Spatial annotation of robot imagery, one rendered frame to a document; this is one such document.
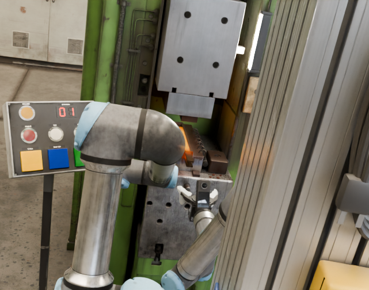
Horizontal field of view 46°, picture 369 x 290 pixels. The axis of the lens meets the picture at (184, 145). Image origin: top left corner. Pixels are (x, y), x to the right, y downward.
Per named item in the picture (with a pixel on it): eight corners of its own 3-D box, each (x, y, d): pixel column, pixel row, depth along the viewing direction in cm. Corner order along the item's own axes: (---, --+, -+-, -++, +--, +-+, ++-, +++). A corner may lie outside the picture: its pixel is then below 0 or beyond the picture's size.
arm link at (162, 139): (197, 109, 97) (178, 163, 143) (148, 101, 96) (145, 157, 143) (191, 159, 93) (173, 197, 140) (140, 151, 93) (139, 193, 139)
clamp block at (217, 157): (226, 174, 201) (228, 161, 199) (208, 172, 200) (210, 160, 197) (221, 163, 212) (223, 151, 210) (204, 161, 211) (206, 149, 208)
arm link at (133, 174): (139, 189, 132) (145, 153, 135) (102, 183, 132) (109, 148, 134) (140, 191, 140) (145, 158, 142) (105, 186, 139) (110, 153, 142)
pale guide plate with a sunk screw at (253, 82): (261, 114, 204) (269, 79, 198) (242, 112, 203) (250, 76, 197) (259, 113, 206) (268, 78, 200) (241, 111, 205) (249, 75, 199)
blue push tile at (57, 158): (69, 167, 168) (67, 148, 169) (50, 169, 165) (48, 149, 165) (68, 167, 170) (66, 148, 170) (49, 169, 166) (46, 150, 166)
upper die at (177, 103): (210, 118, 189) (215, 98, 186) (165, 113, 186) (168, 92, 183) (197, 92, 228) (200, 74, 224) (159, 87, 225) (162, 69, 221)
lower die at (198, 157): (200, 172, 199) (204, 155, 196) (157, 168, 196) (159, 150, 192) (189, 137, 237) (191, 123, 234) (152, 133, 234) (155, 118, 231)
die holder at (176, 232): (215, 262, 212) (234, 181, 196) (137, 257, 206) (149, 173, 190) (198, 203, 264) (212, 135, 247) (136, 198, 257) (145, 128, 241)
